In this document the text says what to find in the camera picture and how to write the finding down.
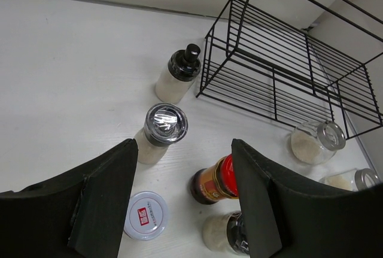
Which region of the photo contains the orange label jar red lid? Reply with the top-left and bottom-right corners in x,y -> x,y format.
189,154 -> 238,205

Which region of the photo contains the black pump cap salt bottle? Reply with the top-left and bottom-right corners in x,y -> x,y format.
155,44 -> 201,104

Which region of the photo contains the round glass jar metal rim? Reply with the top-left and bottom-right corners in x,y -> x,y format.
290,120 -> 346,165

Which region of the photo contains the black wire rack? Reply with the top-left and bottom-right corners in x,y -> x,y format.
198,0 -> 382,139

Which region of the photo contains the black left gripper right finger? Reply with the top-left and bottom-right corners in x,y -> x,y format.
231,139 -> 382,257

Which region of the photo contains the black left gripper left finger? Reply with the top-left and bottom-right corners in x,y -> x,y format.
1,139 -> 138,257

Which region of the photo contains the black knob cap salt bottle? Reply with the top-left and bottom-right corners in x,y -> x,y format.
202,211 -> 250,256

